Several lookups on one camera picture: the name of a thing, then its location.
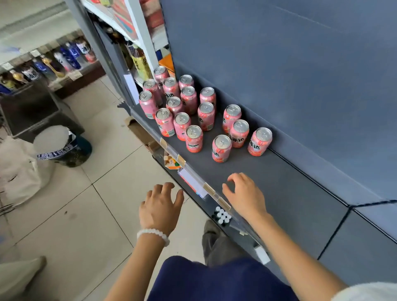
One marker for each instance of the white flat packet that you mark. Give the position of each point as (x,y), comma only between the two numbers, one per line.
(192,183)

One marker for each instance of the white capped small bottles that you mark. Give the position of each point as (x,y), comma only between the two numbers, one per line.
(221,215)

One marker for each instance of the person's right hand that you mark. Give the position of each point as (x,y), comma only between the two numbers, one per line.
(246,198)

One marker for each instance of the pile of pink soda cans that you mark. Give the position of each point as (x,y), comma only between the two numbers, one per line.
(207,92)

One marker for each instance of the black plastic crate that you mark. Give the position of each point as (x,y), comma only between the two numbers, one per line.
(31,108)

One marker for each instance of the grey metal shelf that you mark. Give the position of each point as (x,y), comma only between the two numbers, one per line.
(279,192)

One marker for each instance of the person's left forearm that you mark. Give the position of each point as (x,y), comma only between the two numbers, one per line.
(133,273)

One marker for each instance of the white paper sheet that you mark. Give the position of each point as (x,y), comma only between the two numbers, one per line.
(131,88)

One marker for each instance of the navy blue shirt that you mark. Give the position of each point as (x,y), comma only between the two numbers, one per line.
(217,282)

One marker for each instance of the white plastic bag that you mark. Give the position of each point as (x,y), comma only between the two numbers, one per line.
(18,173)

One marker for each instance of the row of assorted bottles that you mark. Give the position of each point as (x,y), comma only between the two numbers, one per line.
(68,55)

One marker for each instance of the orange packet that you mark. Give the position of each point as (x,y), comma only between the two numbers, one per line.
(167,65)

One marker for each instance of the grey shoe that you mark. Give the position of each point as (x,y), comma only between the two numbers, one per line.
(212,226)

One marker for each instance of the light grey shirt sleeve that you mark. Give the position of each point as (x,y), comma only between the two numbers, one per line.
(366,293)

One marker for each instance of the dark brown drink bottle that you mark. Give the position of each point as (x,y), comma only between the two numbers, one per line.
(125,55)

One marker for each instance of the black metal bracket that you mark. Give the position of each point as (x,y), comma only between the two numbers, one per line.
(124,108)

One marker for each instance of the pink printed soda can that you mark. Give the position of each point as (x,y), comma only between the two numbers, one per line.
(206,107)
(161,70)
(170,82)
(173,101)
(263,134)
(193,131)
(163,113)
(232,110)
(222,141)
(240,125)
(182,118)
(144,95)

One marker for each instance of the dark teal bin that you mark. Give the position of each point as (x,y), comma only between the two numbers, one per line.
(80,152)

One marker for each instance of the person's left hand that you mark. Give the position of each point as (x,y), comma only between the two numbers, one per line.
(159,211)

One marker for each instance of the person's right forearm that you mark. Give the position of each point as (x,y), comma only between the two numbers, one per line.
(294,260)

